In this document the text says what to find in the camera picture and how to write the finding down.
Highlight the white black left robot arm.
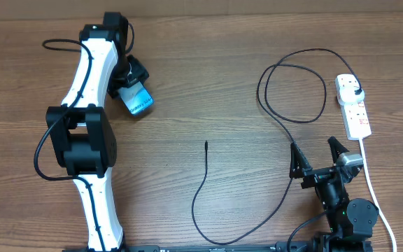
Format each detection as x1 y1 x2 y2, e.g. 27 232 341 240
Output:
38 12 154 251

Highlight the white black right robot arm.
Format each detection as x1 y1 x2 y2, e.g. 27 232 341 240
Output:
285 136 379 252

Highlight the white power strip cord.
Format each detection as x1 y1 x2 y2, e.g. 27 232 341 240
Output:
358 138 397 252

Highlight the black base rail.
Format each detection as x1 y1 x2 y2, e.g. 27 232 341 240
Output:
61 241 374 252

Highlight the Samsung Galaxy smartphone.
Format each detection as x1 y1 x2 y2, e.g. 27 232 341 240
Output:
118 82 154 116

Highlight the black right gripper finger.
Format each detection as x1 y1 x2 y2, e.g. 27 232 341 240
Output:
289 142 312 179
327 136 348 164

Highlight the white charger plug adapter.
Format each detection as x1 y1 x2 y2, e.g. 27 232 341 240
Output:
337 86 365 106

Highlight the white power strip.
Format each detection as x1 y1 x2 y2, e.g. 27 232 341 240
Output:
334 73 372 141

